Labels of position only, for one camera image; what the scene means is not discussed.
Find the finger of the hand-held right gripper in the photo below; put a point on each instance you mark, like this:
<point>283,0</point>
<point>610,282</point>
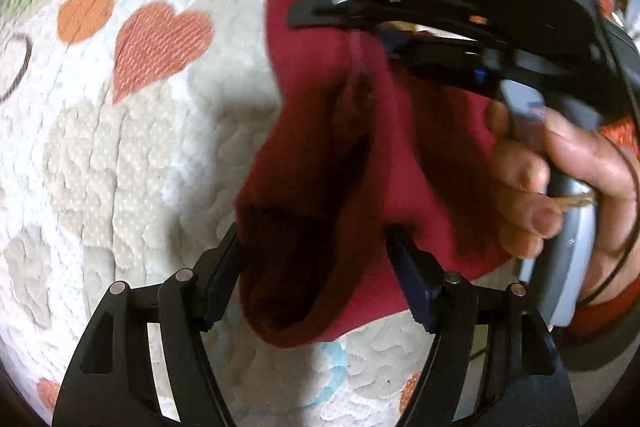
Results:
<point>440,57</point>
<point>345,9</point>

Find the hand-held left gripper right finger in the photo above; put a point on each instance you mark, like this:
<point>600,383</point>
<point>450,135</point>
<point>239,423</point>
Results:
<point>410,277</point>

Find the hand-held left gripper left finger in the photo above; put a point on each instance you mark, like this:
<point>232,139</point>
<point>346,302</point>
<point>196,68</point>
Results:
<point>222,287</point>

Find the dark red sweater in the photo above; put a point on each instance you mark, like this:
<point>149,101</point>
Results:
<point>320,157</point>

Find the person's right hand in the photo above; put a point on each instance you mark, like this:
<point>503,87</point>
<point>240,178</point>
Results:
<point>530,177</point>

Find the quilted patchwork blanket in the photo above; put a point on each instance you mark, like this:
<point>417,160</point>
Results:
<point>125,157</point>

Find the orange floral cloth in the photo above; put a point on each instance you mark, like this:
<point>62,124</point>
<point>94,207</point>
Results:
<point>620,132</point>

